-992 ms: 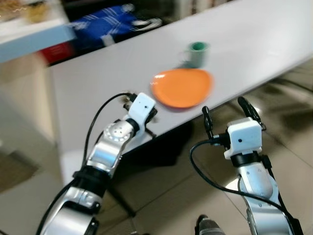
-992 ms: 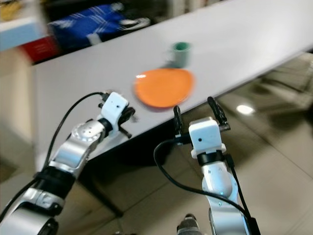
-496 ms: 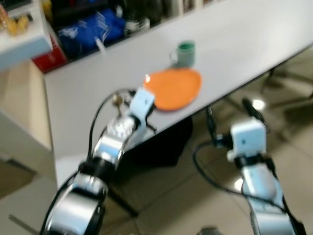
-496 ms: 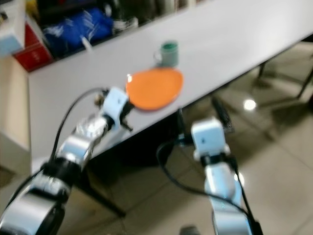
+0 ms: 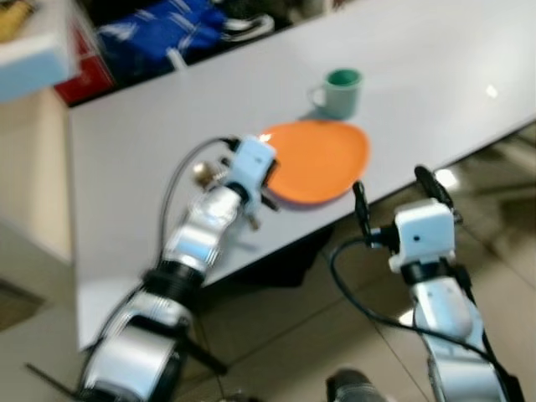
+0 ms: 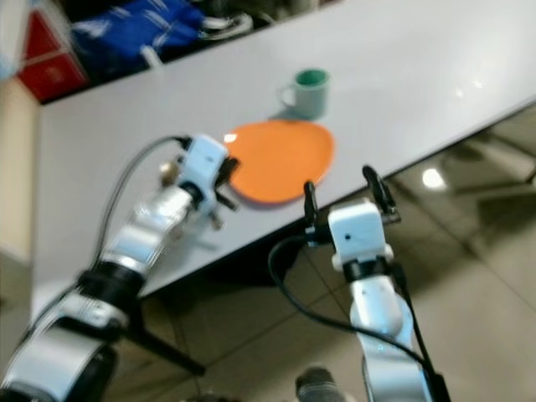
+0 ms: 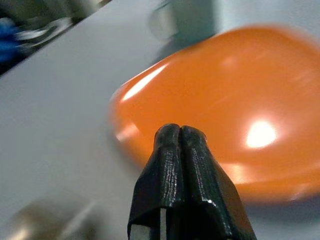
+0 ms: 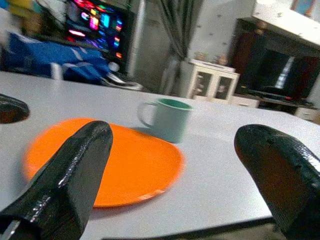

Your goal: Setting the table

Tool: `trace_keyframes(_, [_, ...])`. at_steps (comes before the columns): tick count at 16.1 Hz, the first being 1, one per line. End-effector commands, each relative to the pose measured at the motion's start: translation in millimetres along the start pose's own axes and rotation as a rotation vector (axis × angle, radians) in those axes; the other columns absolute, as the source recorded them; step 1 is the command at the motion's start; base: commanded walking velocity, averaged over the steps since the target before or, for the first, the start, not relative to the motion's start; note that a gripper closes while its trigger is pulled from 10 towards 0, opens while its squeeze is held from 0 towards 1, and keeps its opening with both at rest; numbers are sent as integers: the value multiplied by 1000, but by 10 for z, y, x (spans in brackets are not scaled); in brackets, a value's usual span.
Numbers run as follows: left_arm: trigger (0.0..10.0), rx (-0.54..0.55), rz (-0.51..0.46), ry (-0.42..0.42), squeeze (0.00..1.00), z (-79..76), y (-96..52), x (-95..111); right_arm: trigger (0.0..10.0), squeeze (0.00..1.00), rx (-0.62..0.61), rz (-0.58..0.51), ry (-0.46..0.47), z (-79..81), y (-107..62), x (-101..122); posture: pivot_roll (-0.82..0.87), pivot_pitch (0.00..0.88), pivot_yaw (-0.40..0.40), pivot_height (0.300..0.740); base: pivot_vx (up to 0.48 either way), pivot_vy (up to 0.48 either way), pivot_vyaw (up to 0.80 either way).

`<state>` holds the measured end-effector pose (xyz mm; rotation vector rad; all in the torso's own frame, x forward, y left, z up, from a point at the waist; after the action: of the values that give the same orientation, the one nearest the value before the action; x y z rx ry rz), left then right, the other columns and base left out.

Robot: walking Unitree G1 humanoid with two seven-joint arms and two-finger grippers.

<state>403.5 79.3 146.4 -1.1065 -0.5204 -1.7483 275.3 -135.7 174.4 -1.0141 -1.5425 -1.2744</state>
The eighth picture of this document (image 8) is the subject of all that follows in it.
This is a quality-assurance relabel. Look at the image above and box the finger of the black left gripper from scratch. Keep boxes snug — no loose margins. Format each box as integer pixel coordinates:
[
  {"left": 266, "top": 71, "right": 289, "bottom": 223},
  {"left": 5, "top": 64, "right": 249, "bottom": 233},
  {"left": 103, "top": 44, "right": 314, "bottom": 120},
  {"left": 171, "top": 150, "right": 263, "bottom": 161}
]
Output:
[{"left": 0, "top": 93, "right": 30, "bottom": 125}]

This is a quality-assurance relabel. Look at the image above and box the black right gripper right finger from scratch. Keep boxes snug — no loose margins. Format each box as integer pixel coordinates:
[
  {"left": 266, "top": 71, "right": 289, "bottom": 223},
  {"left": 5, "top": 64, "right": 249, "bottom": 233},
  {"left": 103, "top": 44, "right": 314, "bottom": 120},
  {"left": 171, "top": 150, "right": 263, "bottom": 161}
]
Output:
[{"left": 234, "top": 124, "right": 320, "bottom": 240}]

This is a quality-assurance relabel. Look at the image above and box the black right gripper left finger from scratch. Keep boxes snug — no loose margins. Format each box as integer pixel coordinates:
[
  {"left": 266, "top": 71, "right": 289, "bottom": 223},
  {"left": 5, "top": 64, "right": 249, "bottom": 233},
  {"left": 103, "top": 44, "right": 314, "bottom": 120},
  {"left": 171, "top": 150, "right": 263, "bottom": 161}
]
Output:
[{"left": 0, "top": 120, "right": 114, "bottom": 240}]

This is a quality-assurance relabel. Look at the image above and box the orange plastic plate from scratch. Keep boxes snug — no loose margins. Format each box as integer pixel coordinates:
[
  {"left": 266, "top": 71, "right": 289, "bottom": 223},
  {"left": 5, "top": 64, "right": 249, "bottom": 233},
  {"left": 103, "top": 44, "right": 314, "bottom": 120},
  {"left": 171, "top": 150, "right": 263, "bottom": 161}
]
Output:
[{"left": 22, "top": 117, "right": 186, "bottom": 209}]

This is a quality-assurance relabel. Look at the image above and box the blue cloth with white stripes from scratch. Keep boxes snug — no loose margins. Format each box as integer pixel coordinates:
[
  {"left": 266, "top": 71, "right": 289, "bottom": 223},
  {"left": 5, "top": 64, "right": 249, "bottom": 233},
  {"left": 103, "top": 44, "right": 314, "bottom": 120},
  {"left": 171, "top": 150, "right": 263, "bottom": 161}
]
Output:
[{"left": 2, "top": 32, "right": 113, "bottom": 85}]

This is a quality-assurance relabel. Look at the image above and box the white television stand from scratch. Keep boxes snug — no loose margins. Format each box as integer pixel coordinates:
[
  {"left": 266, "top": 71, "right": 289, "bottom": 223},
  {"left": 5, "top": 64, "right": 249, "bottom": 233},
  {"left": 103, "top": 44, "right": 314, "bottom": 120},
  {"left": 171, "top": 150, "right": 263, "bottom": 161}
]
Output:
[{"left": 229, "top": 92, "right": 320, "bottom": 121}]

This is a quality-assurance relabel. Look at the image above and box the black television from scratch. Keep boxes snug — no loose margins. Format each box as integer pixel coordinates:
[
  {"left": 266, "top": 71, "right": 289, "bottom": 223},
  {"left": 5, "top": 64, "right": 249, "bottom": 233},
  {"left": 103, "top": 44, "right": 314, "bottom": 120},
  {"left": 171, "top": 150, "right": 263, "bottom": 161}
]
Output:
[{"left": 237, "top": 47, "right": 320, "bottom": 101}]

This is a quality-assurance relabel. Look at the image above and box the white glass-door cabinet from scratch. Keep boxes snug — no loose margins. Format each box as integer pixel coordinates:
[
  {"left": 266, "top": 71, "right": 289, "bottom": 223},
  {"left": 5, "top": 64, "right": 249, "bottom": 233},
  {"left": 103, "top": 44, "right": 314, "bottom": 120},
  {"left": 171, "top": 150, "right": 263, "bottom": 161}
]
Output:
[{"left": 186, "top": 58, "right": 241, "bottom": 105}]

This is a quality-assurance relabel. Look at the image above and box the dark shelf with colourful goods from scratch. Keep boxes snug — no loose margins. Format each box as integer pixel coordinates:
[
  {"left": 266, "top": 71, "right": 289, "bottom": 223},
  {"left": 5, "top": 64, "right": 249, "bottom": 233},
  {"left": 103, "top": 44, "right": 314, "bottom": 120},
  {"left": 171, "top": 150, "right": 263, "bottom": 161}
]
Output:
[{"left": 63, "top": 0, "right": 131, "bottom": 73}]

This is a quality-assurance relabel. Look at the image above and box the green enamel mug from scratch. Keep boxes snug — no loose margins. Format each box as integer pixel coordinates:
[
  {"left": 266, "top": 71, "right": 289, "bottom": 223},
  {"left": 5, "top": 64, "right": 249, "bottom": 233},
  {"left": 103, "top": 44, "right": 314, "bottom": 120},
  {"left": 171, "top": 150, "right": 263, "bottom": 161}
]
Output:
[{"left": 136, "top": 98, "right": 194, "bottom": 144}]

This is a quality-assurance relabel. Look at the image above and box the grey curtain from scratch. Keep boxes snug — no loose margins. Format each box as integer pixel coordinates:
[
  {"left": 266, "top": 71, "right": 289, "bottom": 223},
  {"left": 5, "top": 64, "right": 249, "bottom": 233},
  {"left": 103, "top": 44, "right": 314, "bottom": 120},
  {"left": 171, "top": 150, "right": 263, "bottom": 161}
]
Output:
[{"left": 158, "top": 0, "right": 203, "bottom": 60}]

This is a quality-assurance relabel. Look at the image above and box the white wall shelf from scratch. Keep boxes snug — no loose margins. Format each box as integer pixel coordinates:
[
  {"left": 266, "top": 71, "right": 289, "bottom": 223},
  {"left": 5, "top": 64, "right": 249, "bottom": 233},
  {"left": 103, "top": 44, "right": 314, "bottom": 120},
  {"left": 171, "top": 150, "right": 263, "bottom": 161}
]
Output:
[{"left": 251, "top": 0, "right": 320, "bottom": 50}]

